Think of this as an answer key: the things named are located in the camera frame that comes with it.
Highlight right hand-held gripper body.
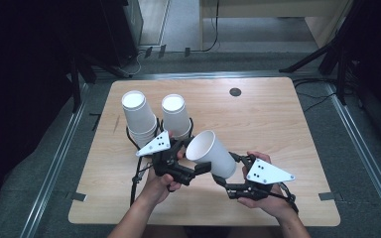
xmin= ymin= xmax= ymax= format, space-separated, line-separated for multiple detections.
xmin=224 ymin=154 xmax=296 ymax=201

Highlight short stack of white paper cups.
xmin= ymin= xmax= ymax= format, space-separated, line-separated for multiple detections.
xmin=161 ymin=93 xmax=193 ymax=141

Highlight left hand-held gripper black cable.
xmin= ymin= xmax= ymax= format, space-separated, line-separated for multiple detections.
xmin=130 ymin=155 xmax=154 ymax=206

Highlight dark cabinet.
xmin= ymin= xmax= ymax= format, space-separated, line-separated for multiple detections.
xmin=99 ymin=0 xmax=145 ymax=67

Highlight single white paper cup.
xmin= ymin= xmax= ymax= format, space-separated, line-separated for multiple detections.
xmin=185 ymin=129 xmax=238 ymax=179

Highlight metal floor rail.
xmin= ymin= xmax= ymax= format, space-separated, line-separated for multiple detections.
xmin=323 ymin=82 xmax=381 ymax=232
xmin=93 ymin=69 xmax=326 ymax=81
xmin=19 ymin=82 xmax=91 ymax=238

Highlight black hanging cable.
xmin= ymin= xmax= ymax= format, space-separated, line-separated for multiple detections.
xmin=184 ymin=0 xmax=220 ymax=58

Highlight light wooden furniture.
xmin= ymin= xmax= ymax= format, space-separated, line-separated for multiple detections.
xmin=198 ymin=0 xmax=356 ymax=52

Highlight person's left hand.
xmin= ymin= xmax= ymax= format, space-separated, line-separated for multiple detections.
xmin=138 ymin=150 xmax=186 ymax=206

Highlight black floor cables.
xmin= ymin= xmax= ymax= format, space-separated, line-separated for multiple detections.
xmin=292 ymin=76 xmax=340 ymax=114

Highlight hand-held gripper black cable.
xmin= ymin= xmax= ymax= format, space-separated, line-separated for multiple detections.
xmin=270 ymin=182 xmax=301 ymax=214
xmin=130 ymin=155 xmax=154 ymax=206

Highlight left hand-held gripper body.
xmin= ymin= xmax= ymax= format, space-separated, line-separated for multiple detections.
xmin=135 ymin=130 xmax=199 ymax=186

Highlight right hand-held gripper black cable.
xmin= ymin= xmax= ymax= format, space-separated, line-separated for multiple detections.
xmin=270 ymin=182 xmax=301 ymax=214

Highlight black wire cup holder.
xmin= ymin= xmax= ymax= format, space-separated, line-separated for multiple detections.
xmin=125 ymin=116 xmax=194 ymax=157

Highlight white floor cable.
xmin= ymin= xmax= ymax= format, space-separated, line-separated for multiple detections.
xmin=120 ymin=49 xmax=147 ymax=77

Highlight tall stack of white paper cups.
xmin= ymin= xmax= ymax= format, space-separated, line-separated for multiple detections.
xmin=121 ymin=90 xmax=159 ymax=150

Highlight black tripod stand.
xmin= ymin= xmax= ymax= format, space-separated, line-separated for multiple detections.
xmin=278 ymin=0 xmax=365 ymax=107

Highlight grey floor tape piece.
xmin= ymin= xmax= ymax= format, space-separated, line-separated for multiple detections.
xmin=318 ymin=191 xmax=344 ymax=201
xmin=65 ymin=191 xmax=88 ymax=202

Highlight black stand legs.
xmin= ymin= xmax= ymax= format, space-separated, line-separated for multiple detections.
xmin=66 ymin=53 xmax=134 ymax=114

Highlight person's right hand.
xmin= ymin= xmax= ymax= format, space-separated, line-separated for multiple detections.
xmin=237 ymin=151 xmax=300 ymax=222

